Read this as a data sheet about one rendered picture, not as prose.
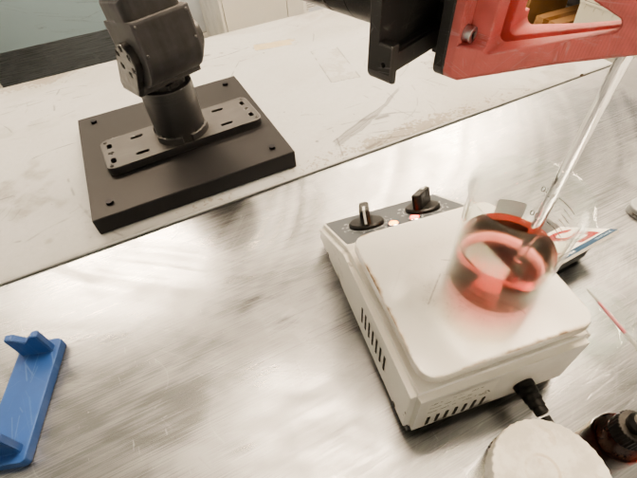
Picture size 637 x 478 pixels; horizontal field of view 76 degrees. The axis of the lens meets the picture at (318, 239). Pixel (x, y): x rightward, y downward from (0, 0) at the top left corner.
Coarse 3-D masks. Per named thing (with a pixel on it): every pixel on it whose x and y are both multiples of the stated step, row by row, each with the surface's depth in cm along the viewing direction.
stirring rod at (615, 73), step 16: (624, 64) 16; (608, 80) 17; (608, 96) 17; (592, 112) 18; (592, 128) 18; (576, 144) 19; (576, 160) 20; (560, 176) 21; (560, 192) 21; (544, 208) 22
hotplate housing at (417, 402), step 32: (352, 256) 32; (352, 288) 33; (384, 320) 28; (384, 352) 28; (544, 352) 26; (576, 352) 27; (416, 384) 25; (448, 384) 25; (480, 384) 26; (512, 384) 28; (416, 416) 26
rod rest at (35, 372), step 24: (24, 360) 34; (48, 360) 34; (24, 384) 33; (48, 384) 33; (0, 408) 32; (24, 408) 32; (0, 432) 30; (24, 432) 30; (0, 456) 29; (24, 456) 29
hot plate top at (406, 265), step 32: (416, 224) 31; (448, 224) 31; (384, 256) 29; (416, 256) 29; (448, 256) 29; (384, 288) 28; (416, 288) 27; (448, 288) 27; (416, 320) 26; (448, 320) 26; (480, 320) 26; (512, 320) 25; (544, 320) 25; (576, 320) 25; (416, 352) 24; (448, 352) 24; (480, 352) 24; (512, 352) 24
